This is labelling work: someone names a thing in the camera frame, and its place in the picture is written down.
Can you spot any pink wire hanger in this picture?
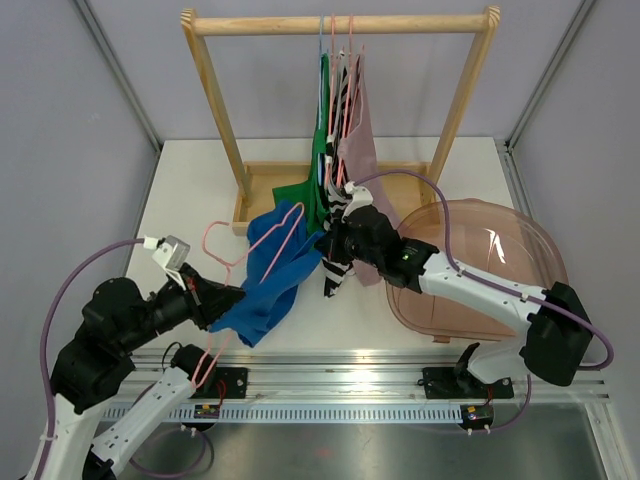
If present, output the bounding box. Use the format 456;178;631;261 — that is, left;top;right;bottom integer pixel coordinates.
191;202;305;391

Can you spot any white slotted cable duct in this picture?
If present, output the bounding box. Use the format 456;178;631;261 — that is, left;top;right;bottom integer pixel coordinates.
99;403;466;424

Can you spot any pink tank top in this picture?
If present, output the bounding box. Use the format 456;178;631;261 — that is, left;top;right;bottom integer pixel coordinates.
339;51;400;287

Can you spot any green tank top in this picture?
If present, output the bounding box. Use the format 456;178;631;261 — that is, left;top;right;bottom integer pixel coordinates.
272;53;330;235

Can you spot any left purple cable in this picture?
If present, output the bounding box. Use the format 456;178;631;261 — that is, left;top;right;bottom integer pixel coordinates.
22;238;216;476

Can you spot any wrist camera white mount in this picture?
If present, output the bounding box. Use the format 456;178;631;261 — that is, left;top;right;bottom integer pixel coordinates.
142;235;191;288
342;181;373;221

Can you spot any blue tank top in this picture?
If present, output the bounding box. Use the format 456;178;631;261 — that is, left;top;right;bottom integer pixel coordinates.
210;201;323;347

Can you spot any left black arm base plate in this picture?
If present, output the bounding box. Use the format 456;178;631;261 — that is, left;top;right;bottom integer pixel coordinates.
192;367;249;400

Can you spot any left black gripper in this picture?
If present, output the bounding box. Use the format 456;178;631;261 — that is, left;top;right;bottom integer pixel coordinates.
119;261;247;353

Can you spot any pink hanger of striped top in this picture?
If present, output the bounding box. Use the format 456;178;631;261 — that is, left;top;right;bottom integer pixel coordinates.
324;14;344;189

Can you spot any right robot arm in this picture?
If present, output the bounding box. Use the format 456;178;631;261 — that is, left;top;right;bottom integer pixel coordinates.
316;206;594;398

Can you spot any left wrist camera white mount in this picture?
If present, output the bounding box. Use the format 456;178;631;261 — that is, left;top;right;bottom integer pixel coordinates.
142;235;191;288

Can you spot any aluminium rail base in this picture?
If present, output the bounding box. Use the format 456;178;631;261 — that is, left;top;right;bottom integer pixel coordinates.
115;348;611;403

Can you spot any black white striped tank top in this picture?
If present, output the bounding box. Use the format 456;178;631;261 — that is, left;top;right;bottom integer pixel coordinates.
322;51;351;298

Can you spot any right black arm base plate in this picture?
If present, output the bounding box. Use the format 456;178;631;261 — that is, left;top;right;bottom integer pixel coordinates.
416;367;514;400

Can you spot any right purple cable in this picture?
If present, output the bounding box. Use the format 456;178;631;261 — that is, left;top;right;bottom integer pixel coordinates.
354;169;615;436

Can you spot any blue wire hanger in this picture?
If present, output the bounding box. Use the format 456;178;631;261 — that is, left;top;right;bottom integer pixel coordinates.
313;15;324;187

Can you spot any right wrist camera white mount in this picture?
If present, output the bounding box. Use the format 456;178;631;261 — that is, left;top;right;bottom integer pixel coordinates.
342;181;373;221

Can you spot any wooden clothes rack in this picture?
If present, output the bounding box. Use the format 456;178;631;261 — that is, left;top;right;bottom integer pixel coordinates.
180;5;501;236

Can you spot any purple cable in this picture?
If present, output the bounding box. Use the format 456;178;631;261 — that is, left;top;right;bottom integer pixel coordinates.
354;169;615;436
22;238;216;476

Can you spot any translucent pink plastic basket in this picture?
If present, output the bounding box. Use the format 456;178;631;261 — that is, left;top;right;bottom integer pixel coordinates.
386;199;569;343

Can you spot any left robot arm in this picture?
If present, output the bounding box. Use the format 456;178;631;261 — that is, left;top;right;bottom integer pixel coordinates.
27;264;245;479

